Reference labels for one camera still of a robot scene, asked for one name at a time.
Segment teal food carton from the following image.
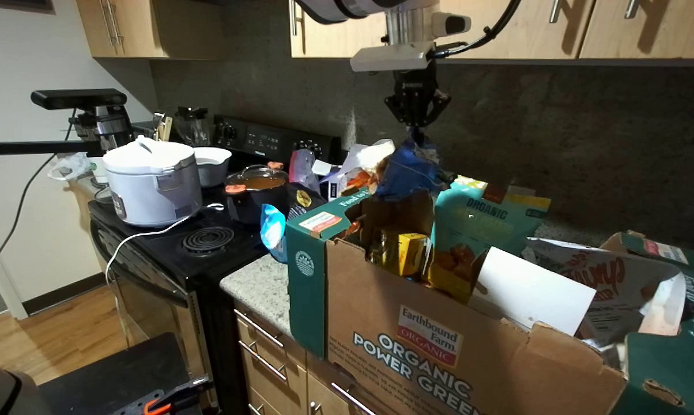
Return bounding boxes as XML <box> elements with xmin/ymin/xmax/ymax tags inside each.
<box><xmin>427</xmin><ymin>173</ymin><xmax>554</xmax><ymax>305</ymax></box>

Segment orange lid container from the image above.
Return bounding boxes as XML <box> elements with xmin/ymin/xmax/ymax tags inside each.
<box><xmin>223</xmin><ymin>162</ymin><xmax>288</xmax><ymax>195</ymax></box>

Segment white plastic bag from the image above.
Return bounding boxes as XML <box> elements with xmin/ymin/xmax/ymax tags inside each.
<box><xmin>340</xmin><ymin>135</ymin><xmax>398</xmax><ymax>180</ymax></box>

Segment blue snack wrapper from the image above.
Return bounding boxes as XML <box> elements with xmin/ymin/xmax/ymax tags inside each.
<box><xmin>376</xmin><ymin>139</ymin><xmax>448</xmax><ymax>202</ymax></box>

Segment white nutrition label carton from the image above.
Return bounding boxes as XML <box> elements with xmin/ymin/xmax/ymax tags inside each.
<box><xmin>475</xmin><ymin>245</ymin><xmax>599</xmax><ymax>338</ymax></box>

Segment light blue plastic bag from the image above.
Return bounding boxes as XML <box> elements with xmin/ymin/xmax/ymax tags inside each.
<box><xmin>259</xmin><ymin>200</ymin><xmax>290</xmax><ymax>264</ymax></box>

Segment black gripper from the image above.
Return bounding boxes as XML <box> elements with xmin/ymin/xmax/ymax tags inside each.
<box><xmin>385</xmin><ymin>66</ymin><xmax>450</xmax><ymax>150</ymax></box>

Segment black snack bag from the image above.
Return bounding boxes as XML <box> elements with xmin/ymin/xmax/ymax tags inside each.
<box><xmin>283</xmin><ymin>182</ymin><xmax>328</xmax><ymax>222</ymax></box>

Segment wooden upper cabinets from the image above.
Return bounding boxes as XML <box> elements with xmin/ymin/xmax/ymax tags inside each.
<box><xmin>285</xmin><ymin>0</ymin><xmax>694</xmax><ymax>63</ymax></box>

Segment black stereo camera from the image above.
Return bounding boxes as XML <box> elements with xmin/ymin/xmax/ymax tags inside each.
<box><xmin>29</xmin><ymin>84</ymin><xmax>129</xmax><ymax>112</ymax></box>

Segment white power cord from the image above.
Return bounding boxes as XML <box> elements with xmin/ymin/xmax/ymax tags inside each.
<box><xmin>101</xmin><ymin>200</ymin><xmax>227</xmax><ymax>285</ymax></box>

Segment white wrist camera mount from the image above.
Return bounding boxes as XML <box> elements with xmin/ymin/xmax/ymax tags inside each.
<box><xmin>348</xmin><ymin>44</ymin><xmax>433</xmax><ymax>73</ymax></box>

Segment dark green carton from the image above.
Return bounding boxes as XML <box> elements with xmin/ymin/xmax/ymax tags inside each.
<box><xmin>607</xmin><ymin>227</ymin><xmax>694</xmax><ymax>415</ymax></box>

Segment thin black cable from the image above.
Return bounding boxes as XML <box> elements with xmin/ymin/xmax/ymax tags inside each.
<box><xmin>0</xmin><ymin>150</ymin><xmax>59</xmax><ymax>272</ymax></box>

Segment glass coffee pot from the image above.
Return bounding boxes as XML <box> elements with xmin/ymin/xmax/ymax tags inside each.
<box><xmin>170</xmin><ymin>106</ymin><xmax>214</xmax><ymax>150</ymax></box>

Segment black stove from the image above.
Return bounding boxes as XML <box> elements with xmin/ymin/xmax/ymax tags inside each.
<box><xmin>87</xmin><ymin>112</ymin><xmax>348</xmax><ymax>415</ymax></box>

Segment purple tinted zip bag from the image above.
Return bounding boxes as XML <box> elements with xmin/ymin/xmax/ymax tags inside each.
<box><xmin>285</xmin><ymin>148</ymin><xmax>322</xmax><ymax>194</ymax></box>

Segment white rice cooker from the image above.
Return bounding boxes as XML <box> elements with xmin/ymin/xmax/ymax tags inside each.
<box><xmin>101</xmin><ymin>133</ymin><xmax>208</xmax><ymax>231</ymax></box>

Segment wooden lower drawers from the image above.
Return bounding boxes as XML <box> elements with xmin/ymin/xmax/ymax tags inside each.
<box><xmin>232</xmin><ymin>306</ymin><xmax>378</xmax><ymax>415</ymax></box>

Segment yellow package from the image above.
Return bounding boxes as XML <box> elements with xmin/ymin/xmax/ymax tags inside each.
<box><xmin>376</xmin><ymin>227</ymin><xmax>433</xmax><ymax>282</ymax></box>

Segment small wooden wall cabinet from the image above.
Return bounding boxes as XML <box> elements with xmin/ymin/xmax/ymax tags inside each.
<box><xmin>74</xmin><ymin>0</ymin><xmax>225</xmax><ymax>63</ymax></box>

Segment cardboard organic greens box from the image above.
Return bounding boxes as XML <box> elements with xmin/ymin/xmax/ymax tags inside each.
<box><xmin>285</xmin><ymin>180</ymin><xmax>694</xmax><ymax>415</ymax></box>

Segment black camera stand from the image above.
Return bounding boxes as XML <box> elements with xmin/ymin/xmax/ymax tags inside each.
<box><xmin>0</xmin><ymin>106</ymin><xmax>135</xmax><ymax>157</ymax></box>

